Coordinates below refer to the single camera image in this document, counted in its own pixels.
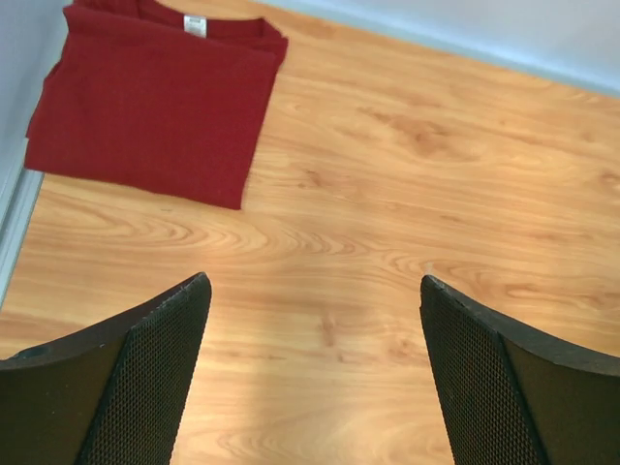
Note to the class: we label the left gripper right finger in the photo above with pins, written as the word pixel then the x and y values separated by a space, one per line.
pixel 512 394

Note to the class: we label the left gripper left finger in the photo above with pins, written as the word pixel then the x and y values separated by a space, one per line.
pixel 111 393

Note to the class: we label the red t-shirt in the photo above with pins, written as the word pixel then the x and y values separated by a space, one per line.
pixel 148 97

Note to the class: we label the left aluminium frame post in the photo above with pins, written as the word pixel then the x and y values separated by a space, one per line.
pixel 16 222

